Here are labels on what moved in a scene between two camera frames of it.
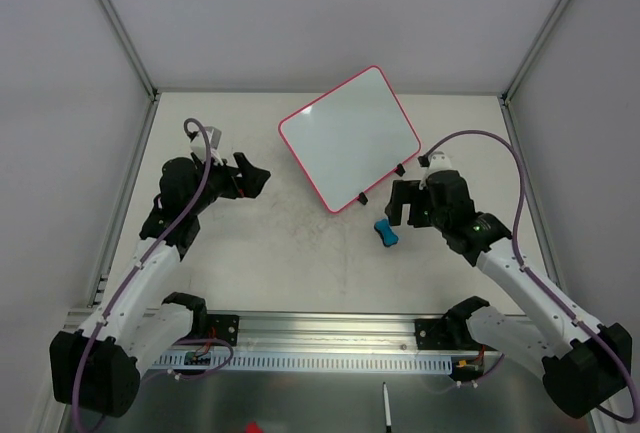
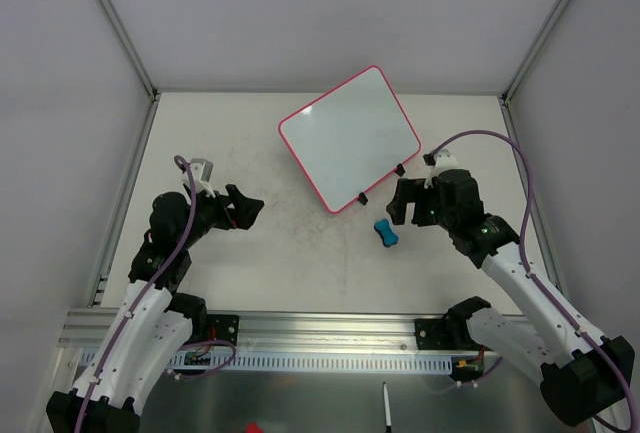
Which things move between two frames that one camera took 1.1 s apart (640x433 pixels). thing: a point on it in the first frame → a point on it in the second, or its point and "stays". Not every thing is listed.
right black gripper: (417, 204) stays
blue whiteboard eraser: (386, 233) stays
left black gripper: (238, 178) → (228, 212)
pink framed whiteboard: (350, 138) stays
